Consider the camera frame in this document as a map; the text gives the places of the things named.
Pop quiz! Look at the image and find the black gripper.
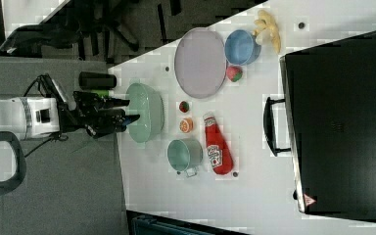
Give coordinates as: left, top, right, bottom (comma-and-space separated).
59, 91, 140, 139

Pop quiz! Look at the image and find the oven door with handle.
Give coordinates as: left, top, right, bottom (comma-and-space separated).
262, 56, 306, 213

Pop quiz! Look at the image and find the black toaster oven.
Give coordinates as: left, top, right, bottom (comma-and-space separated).
280, 30, 376, 222

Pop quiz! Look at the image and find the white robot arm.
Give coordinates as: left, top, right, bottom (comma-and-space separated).
0, 91, 140, 196

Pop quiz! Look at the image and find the green marker stick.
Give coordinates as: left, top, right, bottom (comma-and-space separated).
91, 90, 110, 97

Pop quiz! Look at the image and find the green perforated colander basket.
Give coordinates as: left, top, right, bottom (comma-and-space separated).
126, 83, 165, 143

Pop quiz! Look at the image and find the small toy strawberry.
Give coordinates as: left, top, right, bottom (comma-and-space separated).
179, 101, 189, 113

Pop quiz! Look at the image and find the toy orange slice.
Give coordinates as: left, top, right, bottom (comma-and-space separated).
179, 117, 193, 133

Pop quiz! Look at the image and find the green mug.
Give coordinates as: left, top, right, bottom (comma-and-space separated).
166, 138, 203, 178

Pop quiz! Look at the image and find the black office chair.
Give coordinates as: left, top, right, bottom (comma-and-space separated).
0, 0, 139, 61

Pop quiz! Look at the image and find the large lilac plate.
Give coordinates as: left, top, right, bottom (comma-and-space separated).
174, 27, 226, 99

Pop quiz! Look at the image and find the red ketchup bottle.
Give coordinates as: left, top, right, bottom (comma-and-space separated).
203, 112, 234, 175

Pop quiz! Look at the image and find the large toy strawberry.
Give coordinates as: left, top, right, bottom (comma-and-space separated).
226, 66, 243, 82

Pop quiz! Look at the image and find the blue bowl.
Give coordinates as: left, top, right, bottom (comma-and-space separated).
224, 29, 261, 66

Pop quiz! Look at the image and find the peeled toy banana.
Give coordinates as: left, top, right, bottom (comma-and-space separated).
252, 10, 281, 54

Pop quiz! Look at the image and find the black cylinder post upper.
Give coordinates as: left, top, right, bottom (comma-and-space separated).
78, 71, 117, 90

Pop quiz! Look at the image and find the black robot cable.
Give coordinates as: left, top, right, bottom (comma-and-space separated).
22, 73, 68, 159

